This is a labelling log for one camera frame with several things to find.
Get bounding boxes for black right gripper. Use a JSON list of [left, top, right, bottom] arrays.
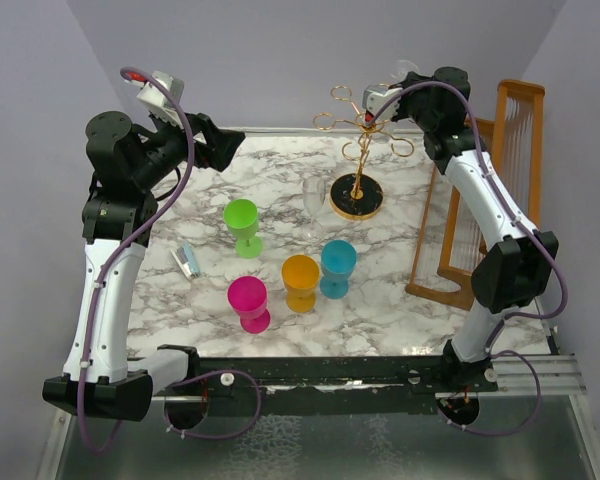
[[386, 72, 438, 133]]

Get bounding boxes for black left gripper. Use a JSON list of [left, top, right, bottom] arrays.
[[133, 104, 245, 190]]

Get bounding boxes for green plastic goblet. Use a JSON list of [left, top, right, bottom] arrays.
[[223, 199, 263, 259]]

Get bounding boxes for clear tall wine glass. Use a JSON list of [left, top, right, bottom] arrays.
[[301, 176, 326, 242]]

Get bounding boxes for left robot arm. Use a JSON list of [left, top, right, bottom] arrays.
[[42, 111, 201, 421]]

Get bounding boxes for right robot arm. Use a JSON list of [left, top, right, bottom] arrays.
[[378, 67, 559, 391]]

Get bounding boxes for wooden ribbed glass rack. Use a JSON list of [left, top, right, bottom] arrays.
[[406, 78, 558, 313]]

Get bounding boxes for gold wine glass rack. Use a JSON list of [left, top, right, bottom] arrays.
[[312, 85, 415, 221]]

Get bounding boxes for small blue stapler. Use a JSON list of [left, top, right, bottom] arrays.
[[171, 243, 201, 280]]

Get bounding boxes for orange plastic goblet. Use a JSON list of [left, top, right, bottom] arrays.
[[281, 255, 320, 313]]

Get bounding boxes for pink plastic goblet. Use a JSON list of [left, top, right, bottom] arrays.
[[227, 276, 271, 334]]

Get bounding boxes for blue plastic goblet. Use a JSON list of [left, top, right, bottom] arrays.
[[319, 239, 357, 299]]

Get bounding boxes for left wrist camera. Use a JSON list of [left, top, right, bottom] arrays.
[[136, 71, 185, 128]]

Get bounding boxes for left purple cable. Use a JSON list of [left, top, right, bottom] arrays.
[[77, 66, 263, 456]]

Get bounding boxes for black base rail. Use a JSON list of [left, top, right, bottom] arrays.
[[161, 351, 497, 417]]

